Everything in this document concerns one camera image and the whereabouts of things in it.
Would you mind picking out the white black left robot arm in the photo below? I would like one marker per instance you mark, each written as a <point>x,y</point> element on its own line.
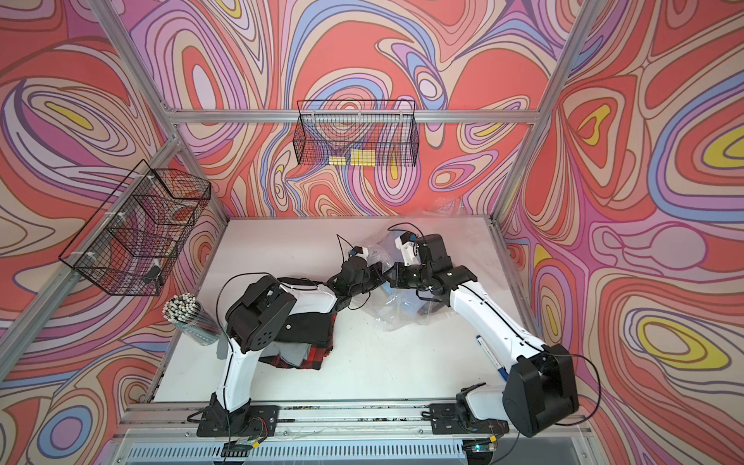
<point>289,311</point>

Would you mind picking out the black wire basket left wall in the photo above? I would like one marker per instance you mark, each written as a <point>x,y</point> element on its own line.
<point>131,243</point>

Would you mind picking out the yellow block in basket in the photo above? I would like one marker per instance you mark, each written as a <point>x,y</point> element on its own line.
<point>355,158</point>

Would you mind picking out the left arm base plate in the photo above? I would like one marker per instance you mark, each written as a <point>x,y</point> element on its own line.
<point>251,421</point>

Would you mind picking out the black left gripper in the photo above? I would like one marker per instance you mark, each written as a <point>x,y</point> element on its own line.
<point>376,270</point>

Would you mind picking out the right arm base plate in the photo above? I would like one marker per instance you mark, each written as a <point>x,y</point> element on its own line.
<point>454,419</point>

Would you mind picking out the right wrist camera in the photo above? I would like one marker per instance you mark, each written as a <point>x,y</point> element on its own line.
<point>406,244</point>

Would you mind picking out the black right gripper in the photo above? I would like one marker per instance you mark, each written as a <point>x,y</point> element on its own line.
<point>397,283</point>

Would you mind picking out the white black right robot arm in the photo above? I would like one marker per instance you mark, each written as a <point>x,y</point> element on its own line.
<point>540,387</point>

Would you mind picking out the black wire basket wall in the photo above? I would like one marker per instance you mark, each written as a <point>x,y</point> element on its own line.
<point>335,126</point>
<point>131,243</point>

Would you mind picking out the bundle of rods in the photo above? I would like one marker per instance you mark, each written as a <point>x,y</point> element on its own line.
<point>186,313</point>

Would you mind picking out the blue white marker pen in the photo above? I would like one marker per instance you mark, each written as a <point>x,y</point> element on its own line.
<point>492,358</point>

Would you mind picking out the black wire basket back wall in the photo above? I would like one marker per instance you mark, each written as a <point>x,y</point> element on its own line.
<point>335,126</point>

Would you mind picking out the grey shirt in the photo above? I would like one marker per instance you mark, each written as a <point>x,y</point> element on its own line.
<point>292,353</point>

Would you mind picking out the red black plaid shirt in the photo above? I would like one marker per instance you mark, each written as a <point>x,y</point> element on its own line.
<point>315,360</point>

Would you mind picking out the clear plastic vacuum bag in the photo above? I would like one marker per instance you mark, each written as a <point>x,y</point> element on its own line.
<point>382,249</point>

